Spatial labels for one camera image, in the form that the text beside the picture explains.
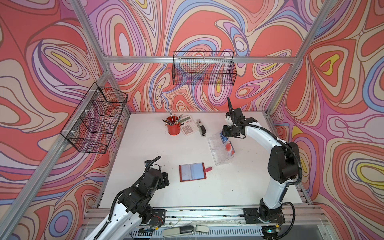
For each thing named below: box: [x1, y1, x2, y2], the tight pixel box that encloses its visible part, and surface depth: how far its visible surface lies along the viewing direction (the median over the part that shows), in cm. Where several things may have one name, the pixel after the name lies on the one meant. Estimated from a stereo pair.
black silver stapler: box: [197, 119, 207, 138], surface depth 107 cm
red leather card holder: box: [179, 162, 213, 182], surface depth 90 cm
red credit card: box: [225, 140, 236, 156], surface depth 90 cm
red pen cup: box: [165, 115, 181, 136], surface depth 106 cm
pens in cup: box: [161, 111, 185, 126], surface depth 103 cm
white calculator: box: [179, 115, 199, 136], surface depth 110 cm
